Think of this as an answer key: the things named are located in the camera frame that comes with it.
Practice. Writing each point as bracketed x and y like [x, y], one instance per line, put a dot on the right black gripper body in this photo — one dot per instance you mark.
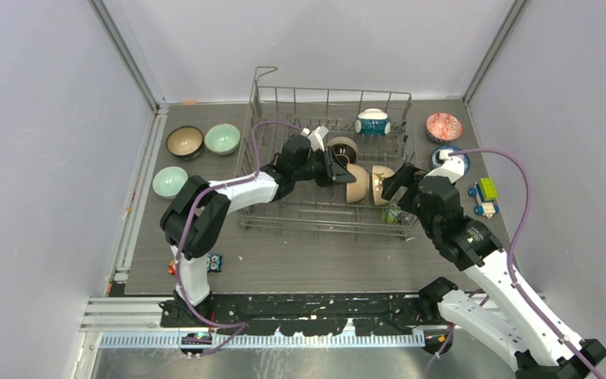
[410, 202]

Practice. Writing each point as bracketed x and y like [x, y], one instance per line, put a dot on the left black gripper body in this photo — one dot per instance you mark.
[316, 170]

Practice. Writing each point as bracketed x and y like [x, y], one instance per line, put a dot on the plain beige bowl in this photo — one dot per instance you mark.
[356, 191]

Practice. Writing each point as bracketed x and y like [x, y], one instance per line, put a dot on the beige deer bowl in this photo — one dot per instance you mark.
[379, 174]

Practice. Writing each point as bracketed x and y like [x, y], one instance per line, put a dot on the blue floral white bowl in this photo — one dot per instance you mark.
[437, 160]

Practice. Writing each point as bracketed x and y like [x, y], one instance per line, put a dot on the grey wire dish rack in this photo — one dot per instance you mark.
[279, 112]

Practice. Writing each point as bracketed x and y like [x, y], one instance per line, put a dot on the red blue zigzag bowl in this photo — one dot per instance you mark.
[443, 128]

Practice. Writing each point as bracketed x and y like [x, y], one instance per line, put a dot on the celadon green bowl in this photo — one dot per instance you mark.
[168, 182]
[223, 139]

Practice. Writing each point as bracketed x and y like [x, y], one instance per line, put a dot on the dark teal bowl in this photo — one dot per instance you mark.
[185, 142]

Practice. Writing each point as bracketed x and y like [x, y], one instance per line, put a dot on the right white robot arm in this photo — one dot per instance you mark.
[529, 337]

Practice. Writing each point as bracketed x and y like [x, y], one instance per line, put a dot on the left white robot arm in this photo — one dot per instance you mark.
[195, 218]

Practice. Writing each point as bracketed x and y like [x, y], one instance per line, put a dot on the brown striped bowl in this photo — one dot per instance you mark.
[344, 148]

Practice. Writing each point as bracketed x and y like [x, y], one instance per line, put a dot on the green owl puzzle piece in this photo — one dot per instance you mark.
[392, 214]

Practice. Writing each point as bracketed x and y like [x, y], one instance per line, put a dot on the toy block car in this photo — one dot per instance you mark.
[484, 192]

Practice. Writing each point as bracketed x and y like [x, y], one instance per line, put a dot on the teal white bowl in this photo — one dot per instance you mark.
[372, 122]

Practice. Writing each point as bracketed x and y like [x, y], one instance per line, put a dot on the blue owl puzzle piece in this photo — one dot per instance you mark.
[214, 263]

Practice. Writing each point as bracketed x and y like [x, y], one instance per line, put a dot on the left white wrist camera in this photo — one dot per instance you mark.
[316, 137]

